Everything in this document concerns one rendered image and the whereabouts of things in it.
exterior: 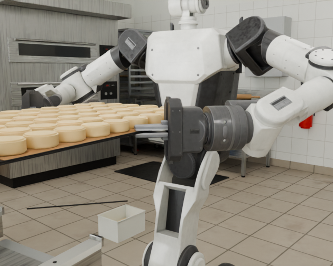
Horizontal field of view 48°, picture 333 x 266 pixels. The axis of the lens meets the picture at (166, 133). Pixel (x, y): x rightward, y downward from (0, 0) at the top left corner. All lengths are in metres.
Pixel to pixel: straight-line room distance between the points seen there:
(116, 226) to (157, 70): 1.74
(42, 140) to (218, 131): 0.31
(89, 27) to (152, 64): 3.46
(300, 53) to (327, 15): 3.78
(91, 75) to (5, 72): 2.69
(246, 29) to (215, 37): 0.09
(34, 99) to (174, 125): 0.49
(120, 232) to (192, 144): 2.13
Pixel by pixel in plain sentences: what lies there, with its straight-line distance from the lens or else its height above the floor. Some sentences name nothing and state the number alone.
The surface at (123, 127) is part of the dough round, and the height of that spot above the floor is 1.10.
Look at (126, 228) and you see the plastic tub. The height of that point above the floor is 0.09.
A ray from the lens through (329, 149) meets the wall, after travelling 4.79.
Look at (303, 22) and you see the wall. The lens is 4.87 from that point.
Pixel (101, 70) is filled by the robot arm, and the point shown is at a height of 1.21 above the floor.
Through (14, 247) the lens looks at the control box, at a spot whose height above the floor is 0.84.
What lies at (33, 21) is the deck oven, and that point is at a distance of 4.26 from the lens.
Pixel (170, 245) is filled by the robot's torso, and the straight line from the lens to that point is 1.24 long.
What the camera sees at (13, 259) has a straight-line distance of 0.83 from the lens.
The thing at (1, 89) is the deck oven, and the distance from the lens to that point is 4.12.
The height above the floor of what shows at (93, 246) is 0.90.
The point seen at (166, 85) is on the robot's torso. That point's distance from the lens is 1.20.
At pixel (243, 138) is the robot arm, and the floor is 1.08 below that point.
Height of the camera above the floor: 1.20
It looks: 9 degrees down
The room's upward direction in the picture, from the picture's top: straight up
